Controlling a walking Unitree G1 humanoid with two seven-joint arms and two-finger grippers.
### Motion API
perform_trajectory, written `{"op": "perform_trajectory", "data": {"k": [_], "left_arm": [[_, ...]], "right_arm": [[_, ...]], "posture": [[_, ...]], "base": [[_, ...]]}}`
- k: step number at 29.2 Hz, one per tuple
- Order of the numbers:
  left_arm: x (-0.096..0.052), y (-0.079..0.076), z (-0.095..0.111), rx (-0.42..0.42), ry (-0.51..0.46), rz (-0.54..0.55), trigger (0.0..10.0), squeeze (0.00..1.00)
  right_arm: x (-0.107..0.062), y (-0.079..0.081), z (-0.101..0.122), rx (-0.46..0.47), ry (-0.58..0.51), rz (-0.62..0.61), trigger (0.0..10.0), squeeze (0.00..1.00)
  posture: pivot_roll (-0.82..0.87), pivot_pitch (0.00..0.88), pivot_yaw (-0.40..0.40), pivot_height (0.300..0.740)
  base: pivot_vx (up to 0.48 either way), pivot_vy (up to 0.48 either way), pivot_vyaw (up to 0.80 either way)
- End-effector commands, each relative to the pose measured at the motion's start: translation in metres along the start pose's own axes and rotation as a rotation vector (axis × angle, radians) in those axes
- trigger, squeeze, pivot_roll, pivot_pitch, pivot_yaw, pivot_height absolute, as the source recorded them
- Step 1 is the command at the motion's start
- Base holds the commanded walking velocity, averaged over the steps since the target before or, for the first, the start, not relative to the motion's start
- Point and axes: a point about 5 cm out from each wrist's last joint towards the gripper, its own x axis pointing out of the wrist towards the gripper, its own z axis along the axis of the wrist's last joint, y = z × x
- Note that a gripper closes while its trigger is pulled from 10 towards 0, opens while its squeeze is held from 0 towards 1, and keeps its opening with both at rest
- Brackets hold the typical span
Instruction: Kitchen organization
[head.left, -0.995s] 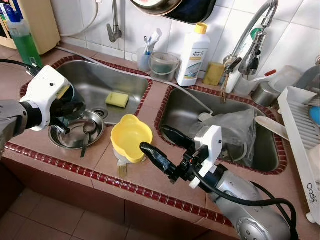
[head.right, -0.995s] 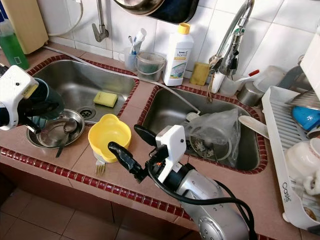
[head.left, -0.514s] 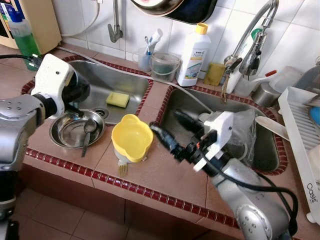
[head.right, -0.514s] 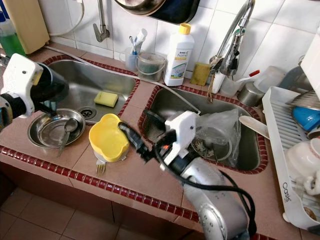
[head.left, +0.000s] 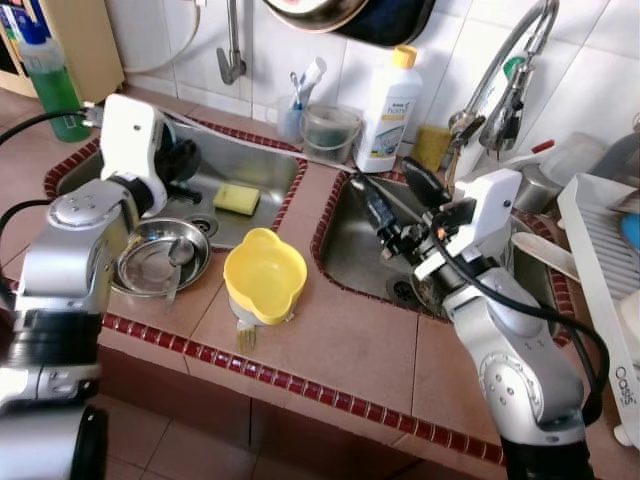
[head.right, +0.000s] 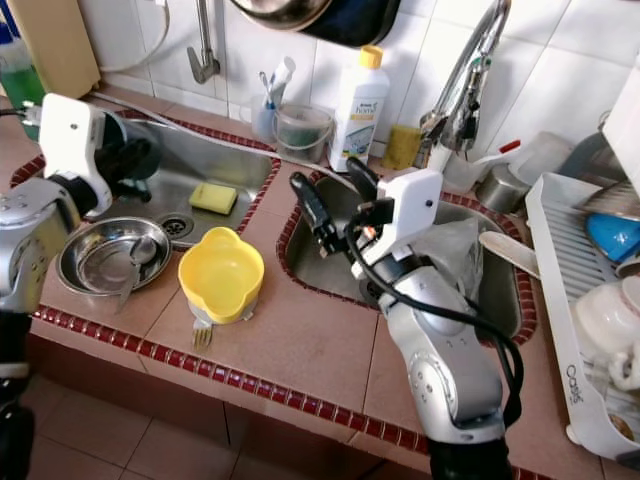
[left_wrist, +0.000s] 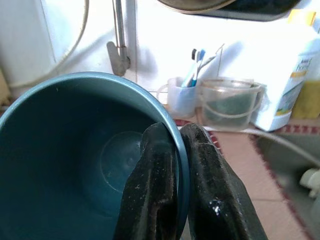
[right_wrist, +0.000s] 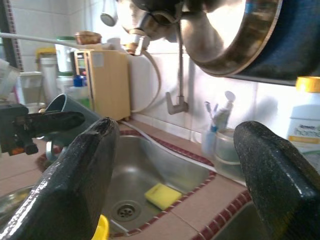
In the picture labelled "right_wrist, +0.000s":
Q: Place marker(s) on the thin white filter tube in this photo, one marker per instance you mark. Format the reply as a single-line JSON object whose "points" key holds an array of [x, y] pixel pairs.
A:
{"points": [[157, 75]]}

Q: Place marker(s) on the green dish soap bottle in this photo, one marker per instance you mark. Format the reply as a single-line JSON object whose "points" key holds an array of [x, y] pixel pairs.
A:
{"points": [[78, 93]]}

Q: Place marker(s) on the clear toothbrush cup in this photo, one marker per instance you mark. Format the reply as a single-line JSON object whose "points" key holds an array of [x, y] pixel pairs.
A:
{"points": [[208, 141]]}

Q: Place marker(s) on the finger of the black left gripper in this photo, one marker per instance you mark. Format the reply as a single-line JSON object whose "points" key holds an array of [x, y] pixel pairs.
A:
{"points": [[55, 122]]}

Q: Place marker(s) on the clear plastic tub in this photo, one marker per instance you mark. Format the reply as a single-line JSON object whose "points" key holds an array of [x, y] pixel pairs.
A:
{"points": [[226, 152]]}

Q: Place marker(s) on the white toothpaste tube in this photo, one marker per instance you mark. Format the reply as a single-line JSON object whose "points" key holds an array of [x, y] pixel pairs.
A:
{"points": [[225, 112]]}

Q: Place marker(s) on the grey round hanging utensil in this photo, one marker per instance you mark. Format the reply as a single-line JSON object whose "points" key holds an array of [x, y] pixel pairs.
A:
{"points": [[108, 18]]}

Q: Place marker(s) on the white detergent bottle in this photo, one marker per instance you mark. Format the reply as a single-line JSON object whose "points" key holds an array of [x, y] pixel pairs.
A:
{"points": [[305, 117]]}

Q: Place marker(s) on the yellow plastic bowl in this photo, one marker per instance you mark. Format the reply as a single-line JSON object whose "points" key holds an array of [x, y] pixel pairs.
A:
{"points": [[102, 228]]}

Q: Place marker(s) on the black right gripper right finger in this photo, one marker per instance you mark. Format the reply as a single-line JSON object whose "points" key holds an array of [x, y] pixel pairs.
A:
{"points": [[280, 190]]}

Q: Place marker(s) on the beige water filter box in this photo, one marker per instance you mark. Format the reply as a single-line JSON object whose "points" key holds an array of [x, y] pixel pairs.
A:
{"points": [[110, 82]]}

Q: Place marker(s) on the blue-grey ceramic mug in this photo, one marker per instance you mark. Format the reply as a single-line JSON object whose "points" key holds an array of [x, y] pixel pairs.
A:
{"points": [[75, 106]]}

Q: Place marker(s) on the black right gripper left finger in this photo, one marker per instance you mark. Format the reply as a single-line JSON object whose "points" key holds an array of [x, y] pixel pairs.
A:
{"points": [[62, 195]]}

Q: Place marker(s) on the flat yellow sponge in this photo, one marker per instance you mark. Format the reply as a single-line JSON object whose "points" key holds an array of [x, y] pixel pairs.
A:
{"points": [[162, 196]]}

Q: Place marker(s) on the small brown bowl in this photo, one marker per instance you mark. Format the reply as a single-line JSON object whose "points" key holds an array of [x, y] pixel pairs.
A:
{"points": [[88, 37]]}

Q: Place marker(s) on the grey wall faucet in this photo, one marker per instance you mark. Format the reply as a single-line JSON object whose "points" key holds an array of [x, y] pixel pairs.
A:
{"points": [[178, 105]]}

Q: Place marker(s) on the white blue toothbrush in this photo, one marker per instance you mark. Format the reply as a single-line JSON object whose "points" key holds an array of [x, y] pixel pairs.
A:
{"points": [[209, 112]]}

